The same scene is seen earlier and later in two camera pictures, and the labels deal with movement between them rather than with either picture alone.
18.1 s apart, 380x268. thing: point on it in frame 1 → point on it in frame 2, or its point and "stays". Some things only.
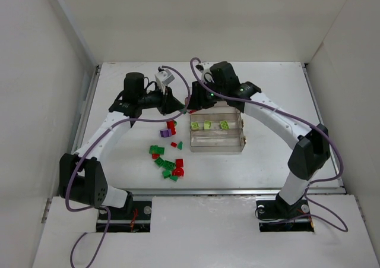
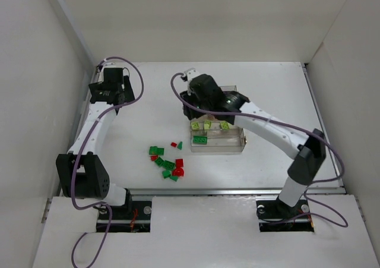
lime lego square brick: x=195 y=125 stays
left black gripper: x=165 y=100 → x=127 y=88
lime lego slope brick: x=224 y=125 stays
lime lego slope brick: x=207 y=124 stays
